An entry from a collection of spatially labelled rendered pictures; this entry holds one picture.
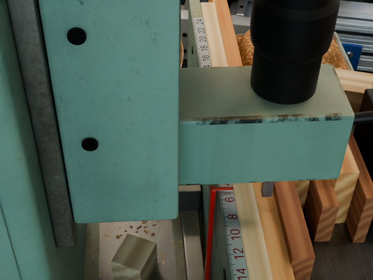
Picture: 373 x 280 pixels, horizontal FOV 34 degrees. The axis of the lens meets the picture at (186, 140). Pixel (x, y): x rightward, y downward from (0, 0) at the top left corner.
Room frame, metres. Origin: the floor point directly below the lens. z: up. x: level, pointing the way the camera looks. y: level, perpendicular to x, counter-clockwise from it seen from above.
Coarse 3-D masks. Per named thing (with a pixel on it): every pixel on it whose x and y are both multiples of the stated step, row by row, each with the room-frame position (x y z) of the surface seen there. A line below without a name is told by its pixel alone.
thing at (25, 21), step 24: (24, 0) 0.29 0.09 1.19; (24, 24) 0.29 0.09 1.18; (24, 48) 0.29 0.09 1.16; (24, 72) 0.29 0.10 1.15; (48, 72) 0.30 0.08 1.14; (48, 96) 0.29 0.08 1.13; (48, 120) 0.29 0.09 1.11; (48, 144) 0.29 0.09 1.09; (48, 168) 0.29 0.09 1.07; (48, 192) 0.29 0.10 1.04; (72, 216) 0.30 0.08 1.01; (72, 240) 0.29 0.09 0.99
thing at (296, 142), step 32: (192, 96) 0.37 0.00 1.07; (224, 96) 0.37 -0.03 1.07; (256, 96) 0.37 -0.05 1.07; (320, 96) 0.37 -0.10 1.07; (192, 128) 0.34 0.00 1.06; (224, 128) 0.34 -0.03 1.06; (256, 128) 0.34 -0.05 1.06; (288, 128) 0.35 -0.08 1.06; (320, 128) 0.35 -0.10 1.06; (192, 160) 0.34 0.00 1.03; (224, 160) 0.34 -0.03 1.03; (256, 160) 0.34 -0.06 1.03; (288, 160) 0.35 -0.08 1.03; (320, 160) 0.35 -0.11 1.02
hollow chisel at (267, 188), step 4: (264, 184) 0.38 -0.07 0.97; (268, 184) 0.38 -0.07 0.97; (272, 184) 0.38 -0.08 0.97; (264, 188) 0.38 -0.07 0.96; (268, 188) 0.38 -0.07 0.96; (272, 188) 0.38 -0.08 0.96; (264, 192) 0.38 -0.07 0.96; (268, 192) 0.38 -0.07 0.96; (272, 192) 0.38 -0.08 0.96; (264, 196) 0.38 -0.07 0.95; (268, 196) 0.38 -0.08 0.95
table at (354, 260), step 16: (352, 128) 0.53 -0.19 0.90; (208, 192) 0.44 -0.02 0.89; (208, 208) 0.43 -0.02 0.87; (304, 208) 0.41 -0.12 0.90; (336, 224) 0.39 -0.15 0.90; (336, 240) 0.37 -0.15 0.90; (368, 240) 0.37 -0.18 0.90; (320, 256) 0.35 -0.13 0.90; (336, 256) 0.35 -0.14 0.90; (352, 256) 0.35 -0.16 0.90; (368, 256) 0.35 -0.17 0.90; (320, 272) 0.33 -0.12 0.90; (336, 272) 0.33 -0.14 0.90; (352, 272) 0.33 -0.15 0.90; (368, 272) 0.33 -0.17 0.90
